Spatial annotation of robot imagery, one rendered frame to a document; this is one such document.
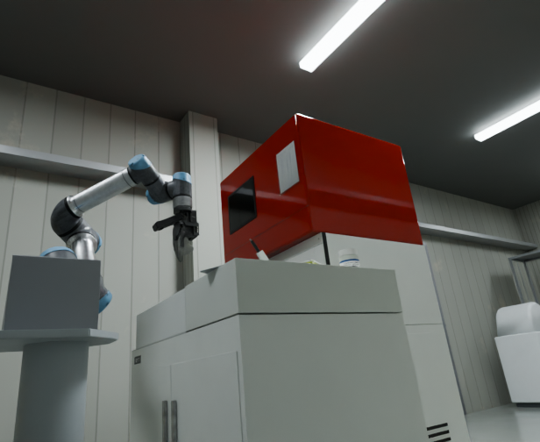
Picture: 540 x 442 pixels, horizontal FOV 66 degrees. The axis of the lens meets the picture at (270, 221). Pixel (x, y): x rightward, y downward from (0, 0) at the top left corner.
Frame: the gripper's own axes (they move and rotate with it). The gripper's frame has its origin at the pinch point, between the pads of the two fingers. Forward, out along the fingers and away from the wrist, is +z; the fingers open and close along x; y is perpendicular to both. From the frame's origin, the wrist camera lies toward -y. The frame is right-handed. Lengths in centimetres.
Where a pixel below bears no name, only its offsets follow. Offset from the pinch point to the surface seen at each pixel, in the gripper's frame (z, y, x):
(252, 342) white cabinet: 36, -1, -50
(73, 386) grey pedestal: 42, -37, -19
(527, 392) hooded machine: 94, 500, 146
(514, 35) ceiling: -199, 279, -41
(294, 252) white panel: -8, 59, 5
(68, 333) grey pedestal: 30, -40, -28
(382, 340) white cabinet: 38, 46, -50
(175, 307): 19.5, -4.1, -6.7
